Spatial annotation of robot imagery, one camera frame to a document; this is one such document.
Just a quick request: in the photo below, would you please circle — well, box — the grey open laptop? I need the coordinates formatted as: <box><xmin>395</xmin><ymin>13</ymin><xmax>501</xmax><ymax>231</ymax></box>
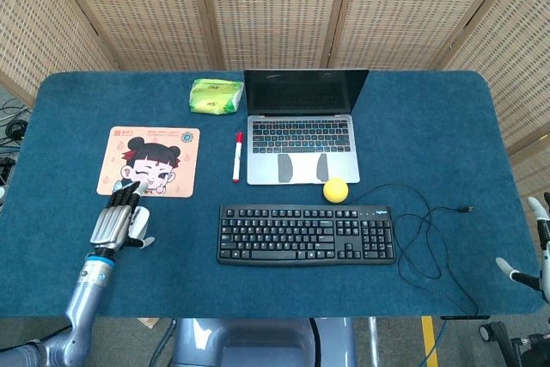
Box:
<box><xmin>242</xmin><ymin>68</ymin><xmax>370</xmax><ymax>187</ymax></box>

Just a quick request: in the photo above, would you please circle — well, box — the grey-blue robot torso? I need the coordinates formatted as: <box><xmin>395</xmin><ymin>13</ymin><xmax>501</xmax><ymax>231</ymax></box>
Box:
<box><xmin>171</xmin><ymin>317</ymin><xmax>358</xmax><ymax>367</ymax></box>

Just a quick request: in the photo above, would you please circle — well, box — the red capped whiteboard marker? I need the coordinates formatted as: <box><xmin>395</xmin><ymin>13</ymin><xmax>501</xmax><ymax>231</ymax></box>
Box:
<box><xmin>232</xmin><ymin>132</ymin><xmax>244</xmax><ymax>183</ymax></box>

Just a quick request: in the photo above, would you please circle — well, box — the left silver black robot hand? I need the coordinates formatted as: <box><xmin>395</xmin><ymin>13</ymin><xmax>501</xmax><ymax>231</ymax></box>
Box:
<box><xmin>89</xmin><ymin>181</ymin><xmax>156</xmax><ymax>257</ymax></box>

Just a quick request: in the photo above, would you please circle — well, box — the woven folding screen panel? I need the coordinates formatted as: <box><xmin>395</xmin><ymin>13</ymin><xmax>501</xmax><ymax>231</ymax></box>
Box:
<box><xmin>0</xmin><ymin>0</ymin><xmax>119</xmax><ymax>106</ymax></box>
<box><xmin>195</xmin><ymin>0</ymin><xmax>353</xmax><ymax>71</ymax></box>
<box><xmin>442</xmin><ymin>0</ymin><xmax>550</xmax><ymax>230</ymax></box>
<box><xmin>328</xmin><ymin>0</ymin><xmax>534</xmax><ymax>71</ymax></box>
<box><xmin>42</xmin><ymin>0</ymin><xmax>224</xmax><ymax>71</ymax></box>

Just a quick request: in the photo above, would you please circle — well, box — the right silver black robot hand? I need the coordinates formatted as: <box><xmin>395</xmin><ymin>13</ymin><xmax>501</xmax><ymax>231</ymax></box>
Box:
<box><xmin>495</xmin><ymin>192</ymin><xmax>550</xmax><ymax>304</ymax></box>

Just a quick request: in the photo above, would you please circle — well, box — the black full-size keyboard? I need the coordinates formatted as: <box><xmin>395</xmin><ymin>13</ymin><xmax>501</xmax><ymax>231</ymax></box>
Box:
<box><xmin>216</xmin><ymin>204</ymin><xmax>397</xmax><ymax>266</ymax></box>

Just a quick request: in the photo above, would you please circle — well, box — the white computer mouse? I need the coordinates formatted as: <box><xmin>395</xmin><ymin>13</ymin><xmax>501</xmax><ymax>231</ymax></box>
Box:
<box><xmin>129</xmin><ymin>206</ymin><xmax>151</xmax><ymax>241</ymax></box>

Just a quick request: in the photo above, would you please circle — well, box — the green tissue pack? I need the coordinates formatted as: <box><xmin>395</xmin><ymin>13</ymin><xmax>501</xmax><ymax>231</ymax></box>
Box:
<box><xmin>189</xmin><ymin>77</ymin><xmax>245</xmax><ymax>116</ymax></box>

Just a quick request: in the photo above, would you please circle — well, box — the blue floor cable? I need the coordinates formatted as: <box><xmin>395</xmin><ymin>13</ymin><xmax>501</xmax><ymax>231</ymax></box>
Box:
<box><xmin>419</xmin><ymin>327</ymin><xmax>449</xmax><ymax>367</ymax></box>

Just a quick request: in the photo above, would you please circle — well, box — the black keyboard cable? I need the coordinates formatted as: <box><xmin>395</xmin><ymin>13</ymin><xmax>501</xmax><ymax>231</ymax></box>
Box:
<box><xmin>351</xmin><ymin>183</ymin><xmax>480</xmax><ymax>320</ymax></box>

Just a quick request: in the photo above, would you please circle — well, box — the silver table leg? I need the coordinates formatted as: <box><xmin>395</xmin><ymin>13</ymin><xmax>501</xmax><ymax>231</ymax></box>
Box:
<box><xmin>366</xmin><ymin>317</ymin><xmax>381</xmax><ymax>367</ymax></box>

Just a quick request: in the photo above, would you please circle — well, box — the black floor cable bundle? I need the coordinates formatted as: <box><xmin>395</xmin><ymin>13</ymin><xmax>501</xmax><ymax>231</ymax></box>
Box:
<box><xmin>0</xmin><ymin>98</ymin><xmax>30</xmax><ymax>190</ymax></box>

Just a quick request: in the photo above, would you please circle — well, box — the black caster wheel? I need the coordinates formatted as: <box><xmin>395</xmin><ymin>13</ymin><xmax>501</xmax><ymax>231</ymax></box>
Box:
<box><xmin>479</xmin><ymin>321</ymin><xmax>513</xmax><ymax>356</ymax></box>

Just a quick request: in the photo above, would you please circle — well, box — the yellow foam ball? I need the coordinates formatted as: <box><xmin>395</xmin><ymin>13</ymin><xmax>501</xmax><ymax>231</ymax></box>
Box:
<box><xmin>322</xmin><ymin>177</ymin><xmax>350</xmax><ymax>204</ymax></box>

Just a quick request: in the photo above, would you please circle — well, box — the yellow floor tape strip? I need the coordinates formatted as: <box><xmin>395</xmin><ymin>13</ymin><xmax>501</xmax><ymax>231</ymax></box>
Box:
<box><xmin>419</xmin><ymin>315</ymin><xmax>440</xmax><ymax>367</ymax></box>

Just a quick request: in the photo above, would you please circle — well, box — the blue felt table cover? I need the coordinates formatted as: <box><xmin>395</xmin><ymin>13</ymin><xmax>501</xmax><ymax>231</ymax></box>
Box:
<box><xmin>0</xmin><ymin>69</ymin><xmax>545</xmax><ymax>320</ymax></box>

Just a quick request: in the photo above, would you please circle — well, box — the cartoon girl mouse pad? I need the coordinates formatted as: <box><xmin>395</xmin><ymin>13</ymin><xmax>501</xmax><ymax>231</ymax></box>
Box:
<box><xmin>95</xmin><ymin>125</ymin><xmax>201</xmax><ymax>199</ymax></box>

